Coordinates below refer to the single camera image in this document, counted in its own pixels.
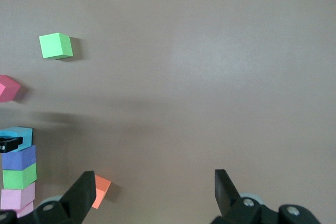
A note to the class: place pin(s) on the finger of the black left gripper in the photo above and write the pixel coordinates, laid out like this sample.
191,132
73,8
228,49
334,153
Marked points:
10,144

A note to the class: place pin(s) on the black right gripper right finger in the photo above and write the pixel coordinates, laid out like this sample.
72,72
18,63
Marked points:
228,203

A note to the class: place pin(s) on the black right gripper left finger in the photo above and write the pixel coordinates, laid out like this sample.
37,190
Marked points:
76,200

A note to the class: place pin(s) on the purple foam cube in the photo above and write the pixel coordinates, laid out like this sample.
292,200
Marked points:
18,157

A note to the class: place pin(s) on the light blue foam cube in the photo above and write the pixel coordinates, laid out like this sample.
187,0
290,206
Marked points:
26,140

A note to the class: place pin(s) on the green foam cube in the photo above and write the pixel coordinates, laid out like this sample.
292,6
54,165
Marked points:
18,176
53,45

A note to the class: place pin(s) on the pink foam cube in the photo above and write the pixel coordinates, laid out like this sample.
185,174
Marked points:
26,209
15,197

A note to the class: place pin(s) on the orange foam cube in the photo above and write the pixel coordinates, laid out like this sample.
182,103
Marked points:
102,190

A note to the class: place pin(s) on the red foam cube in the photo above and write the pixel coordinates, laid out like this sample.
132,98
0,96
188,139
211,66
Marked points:
10,89

